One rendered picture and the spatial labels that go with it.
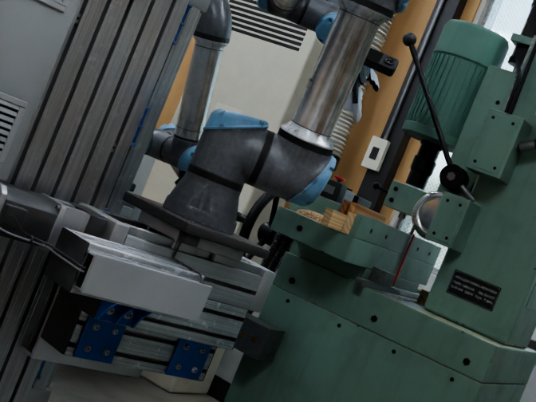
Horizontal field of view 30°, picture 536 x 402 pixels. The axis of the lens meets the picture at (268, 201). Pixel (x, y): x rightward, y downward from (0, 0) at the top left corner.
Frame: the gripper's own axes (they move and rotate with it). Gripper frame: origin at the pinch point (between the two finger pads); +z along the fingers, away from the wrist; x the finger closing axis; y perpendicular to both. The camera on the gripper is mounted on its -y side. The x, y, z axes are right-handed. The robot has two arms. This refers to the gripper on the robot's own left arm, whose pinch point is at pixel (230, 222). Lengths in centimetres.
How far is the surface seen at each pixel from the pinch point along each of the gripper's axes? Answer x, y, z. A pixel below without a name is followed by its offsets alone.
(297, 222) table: 22.8, -21.5, 22.1
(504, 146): 8, -69, 34
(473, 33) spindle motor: -3, -80, 3
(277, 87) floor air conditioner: -116, -8, -87
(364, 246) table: 14.6, -29.7, 34.4
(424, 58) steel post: -135, -59, -63
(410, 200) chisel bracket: -7.9, -41.2, 24.6
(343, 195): -3.2, -28.8, 13.5
